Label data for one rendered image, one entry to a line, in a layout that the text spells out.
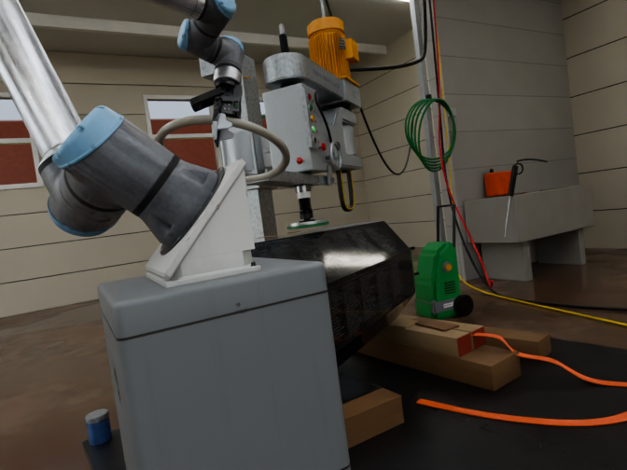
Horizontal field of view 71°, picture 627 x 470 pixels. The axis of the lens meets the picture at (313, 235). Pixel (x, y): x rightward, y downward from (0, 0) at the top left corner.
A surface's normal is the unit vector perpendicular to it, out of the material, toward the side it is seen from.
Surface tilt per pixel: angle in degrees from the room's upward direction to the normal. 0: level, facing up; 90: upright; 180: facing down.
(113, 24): 90
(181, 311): 90
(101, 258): 90
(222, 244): 90
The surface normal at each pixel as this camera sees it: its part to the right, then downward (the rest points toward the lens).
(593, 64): -0.86, 0.14
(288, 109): -0.40, 0.10
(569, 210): 0.49, -0.02
